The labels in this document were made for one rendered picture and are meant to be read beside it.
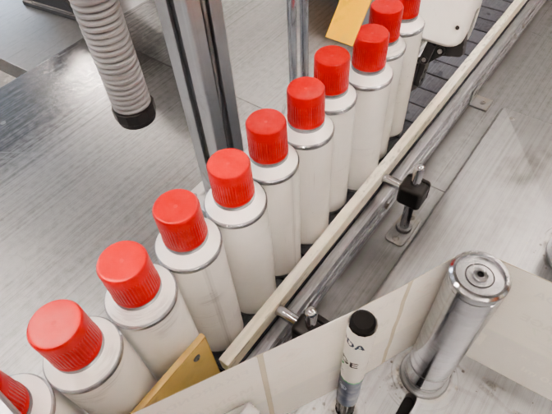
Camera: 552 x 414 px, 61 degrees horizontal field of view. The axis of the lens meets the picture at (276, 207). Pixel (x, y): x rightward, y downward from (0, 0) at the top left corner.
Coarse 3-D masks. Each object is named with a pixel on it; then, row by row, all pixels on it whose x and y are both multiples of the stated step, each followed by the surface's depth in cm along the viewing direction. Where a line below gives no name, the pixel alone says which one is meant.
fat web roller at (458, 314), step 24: (456, 264) 30; (480, 264) 30; (456, 288) 30; (480, 288) 29; (504, 288) 29; (432, 312) 34; (456, 312) 31; (480, 312) 30; (432, 336) 35; (456, 336) 33; (408, 360) 42; (432, 360) 37; (456, 360) 36; (408, 384) 43; (432, 384) 41
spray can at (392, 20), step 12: (384, 0) 48; (396, 0) 48; (372, 12) 47; (384, 12) 46; (396, 12) 46; (384, 24) 47; (396, 24) 47; (396, 36) 49; (396, 48) 49; (396, 60) 50; (396, 72) 51; (396, 84) 53; (396, 96) 55; (384, 132) 58; (384, 144) 60; (384, 156) 62
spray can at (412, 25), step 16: (400, 0) 50; (416, 0) 50; (416, 16) 52; (400, 32) 52; (416, 32) 52; (416, 48) 54; (400, 80) 57; (400, 96) 58; (400, 112) 61; (400, 128) 63
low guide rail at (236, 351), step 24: (504, 24) 75; (480, 48) 70; (456, 72) 67; (408, 144) 59; (384, 168) 56; (360, 192) 54; (336, 216) 52; (336, 240) 52; (312, 264) 49; (288, 288) 47; (264, 312) 46; (240, 336) 44; (240, 360) 44
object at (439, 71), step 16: (496, 0) 85; (512, 0) 85; (528, 0) 85; (480, 16) 82; (496, 16) 82; (480, 32) 79; (432, 64) 74; (448, 64) 74; (432, 80) 72; (464, 80) 71; (416, 96) 70; (432, 96) 69; (416, 112) 67; (400, 160) 62; (352, 192) 59; (288, 304) 52
